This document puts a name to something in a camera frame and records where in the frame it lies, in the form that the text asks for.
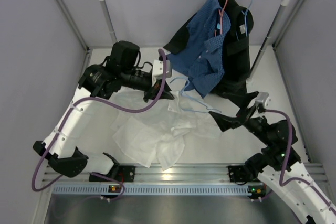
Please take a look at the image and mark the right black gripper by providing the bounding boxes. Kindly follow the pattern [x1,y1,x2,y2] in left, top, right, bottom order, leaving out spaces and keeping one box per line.
[208,91,273,145]

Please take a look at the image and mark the light blue hanger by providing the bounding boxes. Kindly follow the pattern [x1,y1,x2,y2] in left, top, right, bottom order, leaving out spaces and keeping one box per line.
[169,77,222,114]

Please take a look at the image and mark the white shirt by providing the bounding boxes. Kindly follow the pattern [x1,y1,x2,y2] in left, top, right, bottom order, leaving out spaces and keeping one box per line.
[110,91,221,170]

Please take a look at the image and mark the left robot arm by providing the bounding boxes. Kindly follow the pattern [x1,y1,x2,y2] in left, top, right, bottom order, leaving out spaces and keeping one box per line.
[33,41,173,182]

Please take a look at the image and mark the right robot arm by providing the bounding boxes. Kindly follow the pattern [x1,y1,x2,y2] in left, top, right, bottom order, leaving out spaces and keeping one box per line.
[209,91,335,223]

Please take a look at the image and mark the black shirt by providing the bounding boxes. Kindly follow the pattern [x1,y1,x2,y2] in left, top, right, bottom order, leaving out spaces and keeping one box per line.
[162,0,255,101]

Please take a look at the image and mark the blue checked shirt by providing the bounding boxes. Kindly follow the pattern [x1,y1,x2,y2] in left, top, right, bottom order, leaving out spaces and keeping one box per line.
[164,0,231,97]

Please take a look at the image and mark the blue hanger under black shirt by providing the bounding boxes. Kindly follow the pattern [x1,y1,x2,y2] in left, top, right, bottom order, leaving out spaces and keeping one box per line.
[242,0,253,37]

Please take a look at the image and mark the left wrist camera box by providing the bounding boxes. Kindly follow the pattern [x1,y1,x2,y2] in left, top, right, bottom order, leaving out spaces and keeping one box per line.
[152,60,172,81]

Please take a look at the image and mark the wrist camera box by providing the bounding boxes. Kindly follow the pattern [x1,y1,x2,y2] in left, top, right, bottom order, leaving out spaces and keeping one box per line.
[255,92,270,114]
[152,60,172,81]

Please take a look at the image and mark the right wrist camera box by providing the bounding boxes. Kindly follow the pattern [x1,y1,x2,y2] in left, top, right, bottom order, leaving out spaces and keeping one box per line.
[255,92,270,114]

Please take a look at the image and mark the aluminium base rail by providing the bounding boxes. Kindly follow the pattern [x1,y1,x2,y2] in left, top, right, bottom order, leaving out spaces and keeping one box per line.
[43,163,326,184]

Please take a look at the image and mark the pink wire hanger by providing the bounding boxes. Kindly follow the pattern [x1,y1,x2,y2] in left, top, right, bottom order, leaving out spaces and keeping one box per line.
[214,0,228,37]

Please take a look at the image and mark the perforated cable duct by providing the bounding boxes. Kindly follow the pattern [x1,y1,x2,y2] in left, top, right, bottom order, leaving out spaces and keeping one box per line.
[52,184,252,196]

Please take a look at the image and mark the aluminium frame post right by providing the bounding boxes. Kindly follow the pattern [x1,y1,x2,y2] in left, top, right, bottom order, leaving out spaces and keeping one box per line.
[272,0,305,50]

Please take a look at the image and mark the aluminium frame post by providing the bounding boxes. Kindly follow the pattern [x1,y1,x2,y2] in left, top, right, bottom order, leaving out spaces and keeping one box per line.
[272,0,305,50]
[54,0,89,53]

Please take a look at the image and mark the aluminium frame post left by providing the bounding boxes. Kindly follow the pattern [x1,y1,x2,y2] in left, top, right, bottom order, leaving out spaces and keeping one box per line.
[54,0,89,53]

